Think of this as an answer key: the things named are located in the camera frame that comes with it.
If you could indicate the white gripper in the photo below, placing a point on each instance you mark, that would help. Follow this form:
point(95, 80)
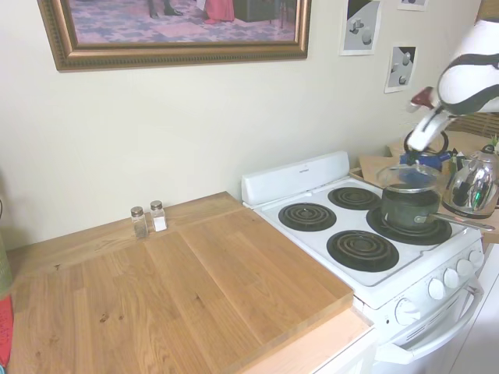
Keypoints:
point(427, 130)

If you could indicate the glass pot lid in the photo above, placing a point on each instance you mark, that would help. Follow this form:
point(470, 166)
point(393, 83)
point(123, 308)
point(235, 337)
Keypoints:
point(393, 177)

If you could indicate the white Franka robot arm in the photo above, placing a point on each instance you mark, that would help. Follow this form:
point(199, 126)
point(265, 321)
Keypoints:
point(469, 78)

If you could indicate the blue object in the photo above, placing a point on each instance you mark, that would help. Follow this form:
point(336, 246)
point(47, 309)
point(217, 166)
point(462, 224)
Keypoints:
point(432, 159)

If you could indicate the brown cardboard box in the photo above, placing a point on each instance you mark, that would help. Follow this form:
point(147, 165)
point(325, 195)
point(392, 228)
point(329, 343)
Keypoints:
point(374, 163)

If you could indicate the dark green saucepan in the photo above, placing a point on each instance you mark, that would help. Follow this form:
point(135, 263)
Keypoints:
point(405, 208)

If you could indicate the shiny chrome electric kettle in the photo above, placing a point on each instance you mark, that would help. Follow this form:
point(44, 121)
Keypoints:
point(471, 187)

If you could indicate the small black coil burner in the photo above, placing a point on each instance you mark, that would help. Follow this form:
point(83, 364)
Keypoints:
point(352, 196)
point(307, 216)

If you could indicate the small grey shapes print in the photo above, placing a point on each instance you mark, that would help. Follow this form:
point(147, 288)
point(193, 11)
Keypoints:
point(401, 70)

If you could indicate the large black coil burner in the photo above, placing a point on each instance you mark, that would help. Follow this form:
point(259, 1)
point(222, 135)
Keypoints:
point(429, 235)
point(362, 251)

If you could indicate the white stove knob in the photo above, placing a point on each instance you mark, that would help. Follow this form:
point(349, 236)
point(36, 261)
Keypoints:
point(451, 277)
point(465, 267)
point(476, 258)
point(407, 311)
point(436, 289)

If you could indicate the large grey shapes print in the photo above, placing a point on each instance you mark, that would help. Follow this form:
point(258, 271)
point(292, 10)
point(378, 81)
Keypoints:
point(360, 27)

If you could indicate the white electric stove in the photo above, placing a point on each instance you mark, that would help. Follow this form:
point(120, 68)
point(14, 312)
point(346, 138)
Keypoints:
point(393, 288)

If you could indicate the cropped grey paper print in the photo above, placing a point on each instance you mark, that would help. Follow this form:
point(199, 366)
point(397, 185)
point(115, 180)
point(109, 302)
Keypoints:
point(412, 3)

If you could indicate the glass salt shaker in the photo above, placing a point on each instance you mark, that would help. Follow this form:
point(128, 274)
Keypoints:
point(158, 220)

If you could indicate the gold framed painting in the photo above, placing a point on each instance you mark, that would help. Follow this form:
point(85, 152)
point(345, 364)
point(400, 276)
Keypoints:
point(175, 27)

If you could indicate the glass pepper shaker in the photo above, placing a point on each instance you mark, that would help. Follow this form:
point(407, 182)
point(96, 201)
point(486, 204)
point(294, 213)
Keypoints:
point(139, 226)

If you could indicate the large wooden butcher block board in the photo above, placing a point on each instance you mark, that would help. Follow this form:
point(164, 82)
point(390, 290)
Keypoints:
point(163, 296)

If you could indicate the red cloth item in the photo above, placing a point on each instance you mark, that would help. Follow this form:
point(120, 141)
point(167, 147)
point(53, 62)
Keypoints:
point(5, 331)

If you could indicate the red wrist camera mount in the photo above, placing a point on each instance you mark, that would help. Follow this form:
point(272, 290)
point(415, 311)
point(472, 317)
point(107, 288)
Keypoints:
point(423, 98)

